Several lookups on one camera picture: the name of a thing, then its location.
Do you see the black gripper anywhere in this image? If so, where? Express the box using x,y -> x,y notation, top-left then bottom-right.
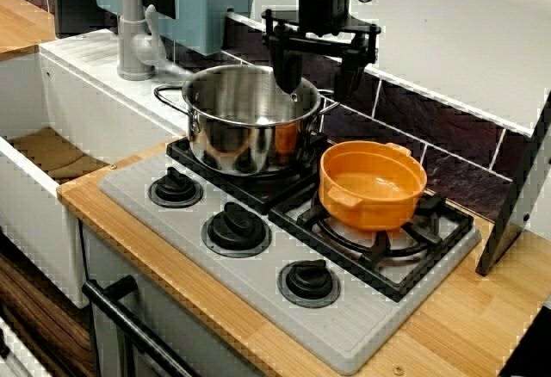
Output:
261,0 -> 383,102

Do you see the orange plastic pot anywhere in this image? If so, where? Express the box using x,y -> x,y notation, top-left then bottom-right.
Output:
318,139 -> 428,232

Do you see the stainless steel pot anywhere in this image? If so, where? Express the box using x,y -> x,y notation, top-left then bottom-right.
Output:
153,65 -> 341,176

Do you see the dark tile backsplash panel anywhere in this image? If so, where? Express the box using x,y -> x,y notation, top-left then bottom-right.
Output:
163,10 -> 539,223

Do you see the teal box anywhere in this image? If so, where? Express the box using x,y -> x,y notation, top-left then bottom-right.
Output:
89,0 -> 262,58

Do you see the black burner grate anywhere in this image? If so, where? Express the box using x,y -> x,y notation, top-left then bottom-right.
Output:
165,133 -> 328,215
267,191 -> 476,303

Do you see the black stove knob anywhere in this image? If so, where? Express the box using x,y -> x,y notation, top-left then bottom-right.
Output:
148,166 -> 204,209
276,258 -> 342,309
201,201 -> 273,260

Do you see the grey toy faucet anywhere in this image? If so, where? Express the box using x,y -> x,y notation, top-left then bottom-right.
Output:
116,0 -> 167,82

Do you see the dark grey side panel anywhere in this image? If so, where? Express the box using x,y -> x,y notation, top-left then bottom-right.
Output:
475,88 -> 551,277

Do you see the grey stove top panel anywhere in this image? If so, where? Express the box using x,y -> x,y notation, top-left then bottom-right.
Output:
98,135 -> 483,376

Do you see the wooden countertop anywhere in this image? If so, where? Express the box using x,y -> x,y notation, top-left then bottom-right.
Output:
57,142 -> 551,377

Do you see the wooden table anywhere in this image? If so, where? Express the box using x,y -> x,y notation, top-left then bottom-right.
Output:
0,0 -> 59,62

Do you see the white oven door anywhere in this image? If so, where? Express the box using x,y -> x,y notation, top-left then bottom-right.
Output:
81,221 -> 263,377

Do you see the white sink basin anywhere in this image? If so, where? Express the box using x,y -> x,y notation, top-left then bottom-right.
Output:
0,28 -> 190,309

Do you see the black oven door handle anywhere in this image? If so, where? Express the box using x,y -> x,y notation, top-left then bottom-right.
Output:
81,275 -> 195,377

